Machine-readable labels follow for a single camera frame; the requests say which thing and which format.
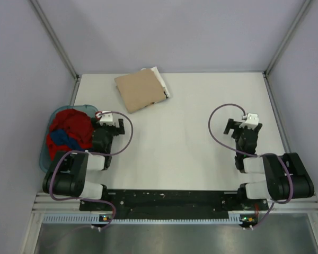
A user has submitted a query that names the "dark red t shirt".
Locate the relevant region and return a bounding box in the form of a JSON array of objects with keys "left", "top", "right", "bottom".
[{"left": 48, "top": 108, "right": 94, "bottom": 151}]

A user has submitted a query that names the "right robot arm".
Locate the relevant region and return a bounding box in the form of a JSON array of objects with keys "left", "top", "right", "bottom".
[{"left": 224, "top": 119, "right": 314, "bottom": 210}]

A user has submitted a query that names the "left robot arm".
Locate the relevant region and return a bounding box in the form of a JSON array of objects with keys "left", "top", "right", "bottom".
[{"left": 42, "top": 119, "right": 125, "bottom": 210}]

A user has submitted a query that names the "bright red t shirt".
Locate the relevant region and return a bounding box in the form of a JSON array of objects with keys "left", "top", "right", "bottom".
[{"left": 46, "top": 134, "right": 69, "bottom": 161}]

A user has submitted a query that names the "teal plastic basket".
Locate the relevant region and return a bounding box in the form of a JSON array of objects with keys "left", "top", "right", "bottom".
[{"left": 39, "top": 104, "right": 98, "bottom": 173}]

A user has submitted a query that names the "folded beige t shirt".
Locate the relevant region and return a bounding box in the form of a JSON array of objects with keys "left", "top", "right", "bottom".
[{"left": 114, "top": 68, "right": 166, "bottom": 113}]

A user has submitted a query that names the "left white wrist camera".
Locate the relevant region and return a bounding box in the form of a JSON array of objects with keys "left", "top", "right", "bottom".
[{"left": 95, "top": 111, "right": 114, "bottom": 126}]

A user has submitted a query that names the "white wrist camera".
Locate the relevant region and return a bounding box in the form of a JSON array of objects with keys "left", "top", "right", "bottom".
[
  {"left": 240, "top": 113, "right": 259, "bottom": 130},
  {"left": 95, "top": 111, "right": 114, "bottom": 126}
]

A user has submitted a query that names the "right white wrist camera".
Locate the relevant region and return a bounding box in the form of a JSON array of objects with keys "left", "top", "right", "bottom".
[{"left": 240, "top": 113, "right": 259, "bottom": 130}]

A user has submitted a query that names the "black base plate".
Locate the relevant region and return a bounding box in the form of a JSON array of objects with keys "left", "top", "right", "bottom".
[{"left": 79, "top": 188, "right": 270, "bottom": 219}]

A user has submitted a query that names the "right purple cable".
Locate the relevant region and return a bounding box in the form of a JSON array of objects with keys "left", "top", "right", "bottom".
[{"left": 208, "top": 103, "right": 295, "bottom": 230}]

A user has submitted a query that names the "purple cable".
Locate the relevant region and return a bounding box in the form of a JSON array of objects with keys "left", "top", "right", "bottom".
[
  {"left": 49, "top": 110, "right": 135, "bottom": 231},
  {"left": 208, "top": 103, "right": 295, "bottom": 230}
]

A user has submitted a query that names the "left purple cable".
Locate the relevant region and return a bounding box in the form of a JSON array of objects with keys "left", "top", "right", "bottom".
[{"left": 49, "top": 110, "right": 135, "bottom": 231}]

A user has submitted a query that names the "right aluminium frame post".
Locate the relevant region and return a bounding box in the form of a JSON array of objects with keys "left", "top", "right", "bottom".
[{"left": 263, "top": 0, "right": 314, "bottom": 77}]

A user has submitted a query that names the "aluminium frame post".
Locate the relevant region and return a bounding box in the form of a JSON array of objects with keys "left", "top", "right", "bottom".
[
  {"left": 263, "top": 0, "right": 314, "bottom": 77},
  {"left": 28, "top": 0, "right": 79, "bottom": 80}
]

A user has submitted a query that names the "grey slotted cable duct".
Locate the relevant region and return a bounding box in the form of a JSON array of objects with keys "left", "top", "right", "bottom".
[{"left": 42, "top": 213, "right": 255, "bottom": 225}]

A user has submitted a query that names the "front aluminium rail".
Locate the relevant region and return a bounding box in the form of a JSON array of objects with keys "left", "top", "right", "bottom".
[{"left": 32, "top": 193, "right": 318, "bottom": 214}]

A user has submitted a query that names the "left aluminium frame post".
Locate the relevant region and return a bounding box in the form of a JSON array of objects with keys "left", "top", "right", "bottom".
[{"left": 28, "top": 0, "right": 79, "bottom": 80}]

